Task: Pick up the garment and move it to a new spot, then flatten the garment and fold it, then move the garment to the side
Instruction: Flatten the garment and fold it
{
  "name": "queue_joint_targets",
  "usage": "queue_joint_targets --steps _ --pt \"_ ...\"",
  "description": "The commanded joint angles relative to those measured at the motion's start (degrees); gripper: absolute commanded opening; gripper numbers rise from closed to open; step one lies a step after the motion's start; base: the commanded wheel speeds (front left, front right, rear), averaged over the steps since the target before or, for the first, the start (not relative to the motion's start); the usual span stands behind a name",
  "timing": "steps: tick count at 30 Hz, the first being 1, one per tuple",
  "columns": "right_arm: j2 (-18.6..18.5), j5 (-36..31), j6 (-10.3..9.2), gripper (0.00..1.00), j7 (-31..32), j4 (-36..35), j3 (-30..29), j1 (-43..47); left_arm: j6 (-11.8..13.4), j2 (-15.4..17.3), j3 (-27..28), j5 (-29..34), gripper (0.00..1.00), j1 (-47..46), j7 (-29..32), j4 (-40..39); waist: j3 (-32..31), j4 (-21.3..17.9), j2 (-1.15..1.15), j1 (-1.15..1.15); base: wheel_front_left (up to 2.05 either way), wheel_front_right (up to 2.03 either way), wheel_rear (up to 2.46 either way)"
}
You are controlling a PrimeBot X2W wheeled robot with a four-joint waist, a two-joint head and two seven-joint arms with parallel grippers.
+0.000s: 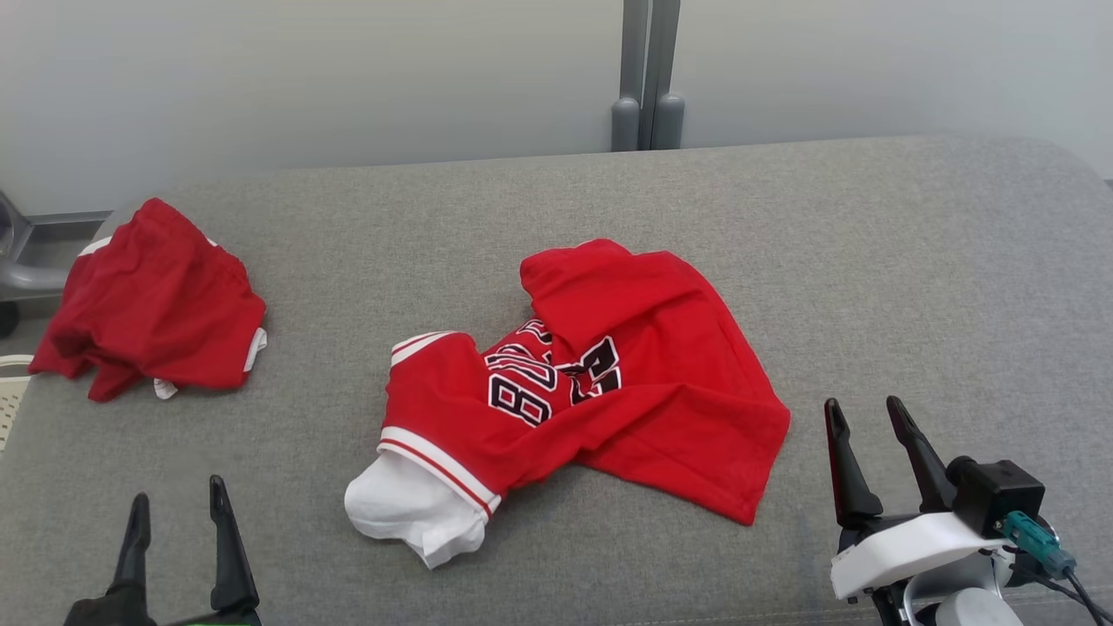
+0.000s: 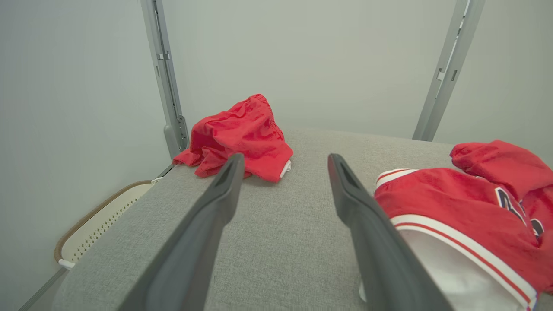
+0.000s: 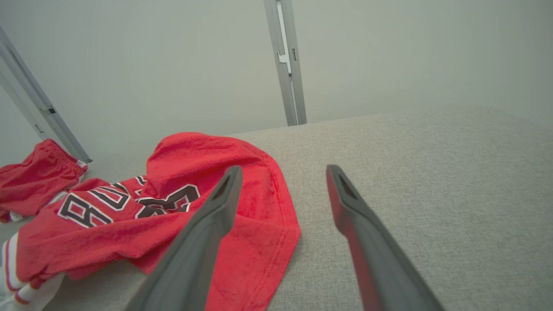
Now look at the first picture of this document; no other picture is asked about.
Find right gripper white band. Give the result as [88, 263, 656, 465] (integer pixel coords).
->
[823, 396, 1016, 626]

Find grey metal partition post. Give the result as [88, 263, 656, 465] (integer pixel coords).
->
[610, 0, 686, 153]

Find thin black cable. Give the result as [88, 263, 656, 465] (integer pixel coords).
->
[1009, 563, 1098, 620]

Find red shorts white side stripe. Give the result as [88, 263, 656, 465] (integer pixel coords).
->
[29, 197, 269, 403]

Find red jersey shirt white sleeves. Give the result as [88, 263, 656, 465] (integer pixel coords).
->
[344, 238, 792, 570]

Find cream perforated laundry basket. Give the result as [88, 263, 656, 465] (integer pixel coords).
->
[0, 354, 36, 455]

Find grey partition post wheeled foot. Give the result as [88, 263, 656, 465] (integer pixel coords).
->
[0, 190, 116, 340]

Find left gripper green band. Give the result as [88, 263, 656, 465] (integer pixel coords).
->
[112, 475, 264, 626]

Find dark cable teal connector tagged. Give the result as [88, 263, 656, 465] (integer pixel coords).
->
[998, 510, 1113, 626]

